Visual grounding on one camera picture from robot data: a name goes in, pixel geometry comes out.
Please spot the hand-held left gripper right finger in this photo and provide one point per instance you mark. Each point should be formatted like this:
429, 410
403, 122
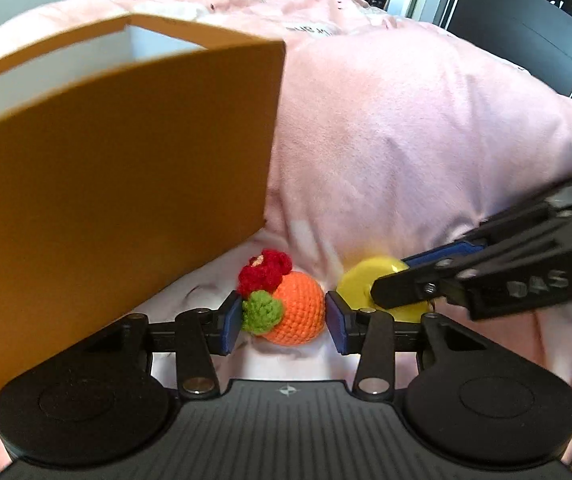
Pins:
335, 327

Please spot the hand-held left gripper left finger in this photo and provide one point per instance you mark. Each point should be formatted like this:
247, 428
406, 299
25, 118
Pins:
231, 325

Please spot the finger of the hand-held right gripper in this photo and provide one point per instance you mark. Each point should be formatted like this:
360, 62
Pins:
406, 285
446, 252

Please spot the orange crochet ball toy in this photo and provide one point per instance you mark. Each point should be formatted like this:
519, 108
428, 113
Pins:
298, 310

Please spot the yellow round toy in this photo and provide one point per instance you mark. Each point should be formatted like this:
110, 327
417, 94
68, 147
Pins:
358, 280

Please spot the orange cardboard box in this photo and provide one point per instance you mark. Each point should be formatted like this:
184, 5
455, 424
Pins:
116, 200

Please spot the plain pink pillow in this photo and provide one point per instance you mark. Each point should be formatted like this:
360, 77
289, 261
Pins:
406, 140

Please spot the adjoining room doorway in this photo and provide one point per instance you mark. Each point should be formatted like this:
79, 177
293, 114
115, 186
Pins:
516, 10

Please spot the pink printed blanket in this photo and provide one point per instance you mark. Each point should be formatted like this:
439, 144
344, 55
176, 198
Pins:
326, 5

